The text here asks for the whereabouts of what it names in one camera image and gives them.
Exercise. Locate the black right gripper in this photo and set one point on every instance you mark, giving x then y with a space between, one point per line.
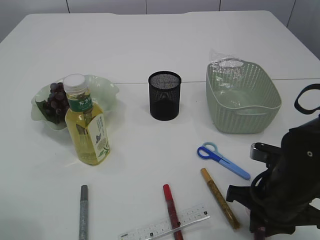
276 220

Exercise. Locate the pink scissors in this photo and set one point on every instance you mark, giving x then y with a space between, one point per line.
260 233

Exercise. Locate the blue scissors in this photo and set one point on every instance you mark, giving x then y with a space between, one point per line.
209 151

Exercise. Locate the clear plastic sheet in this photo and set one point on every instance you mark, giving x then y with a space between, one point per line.
229 81

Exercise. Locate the yellow tea bottle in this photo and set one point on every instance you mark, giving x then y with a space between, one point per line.
85 121

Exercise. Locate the purple grape bunch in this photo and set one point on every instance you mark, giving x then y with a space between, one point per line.
56 106

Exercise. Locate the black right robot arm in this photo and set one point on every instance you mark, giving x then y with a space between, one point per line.
279 199

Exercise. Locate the gold glitter pen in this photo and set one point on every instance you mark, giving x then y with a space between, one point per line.
228 213

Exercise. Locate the clear plastic ruler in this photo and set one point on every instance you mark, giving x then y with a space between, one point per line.
163 227

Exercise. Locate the red glitter pen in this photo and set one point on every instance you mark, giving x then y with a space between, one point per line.
171 207

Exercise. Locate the pale green woven basket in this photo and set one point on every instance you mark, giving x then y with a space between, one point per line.
252 119

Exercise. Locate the black mesh pen holder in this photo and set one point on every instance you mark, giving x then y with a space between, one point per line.
164 95

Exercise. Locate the silver glitter pen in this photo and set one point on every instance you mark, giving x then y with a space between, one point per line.
83 232

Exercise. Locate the pale green wavy glass plate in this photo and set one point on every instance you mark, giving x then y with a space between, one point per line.
103 93

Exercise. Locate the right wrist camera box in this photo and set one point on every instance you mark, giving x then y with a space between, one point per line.
263 152

